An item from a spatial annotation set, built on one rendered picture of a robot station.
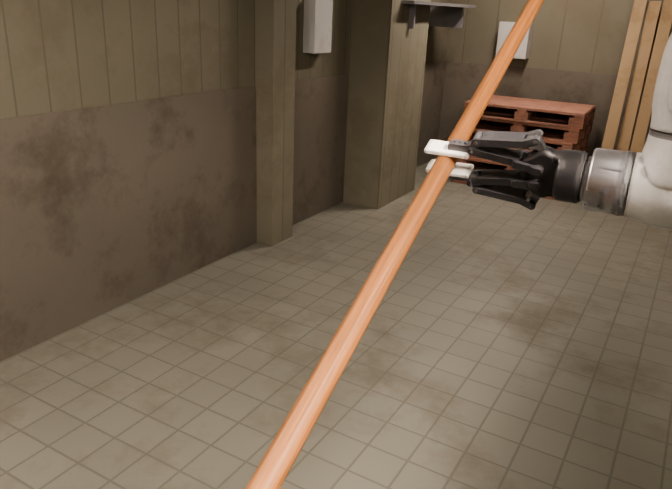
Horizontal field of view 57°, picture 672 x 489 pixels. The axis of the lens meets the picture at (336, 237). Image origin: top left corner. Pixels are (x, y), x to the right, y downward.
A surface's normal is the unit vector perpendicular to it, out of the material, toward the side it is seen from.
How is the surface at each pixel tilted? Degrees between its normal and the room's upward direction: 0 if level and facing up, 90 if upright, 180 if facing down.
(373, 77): 90
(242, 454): 0
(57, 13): 90
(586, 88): 90
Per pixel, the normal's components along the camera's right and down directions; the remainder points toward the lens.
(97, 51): 0.86, 0.21
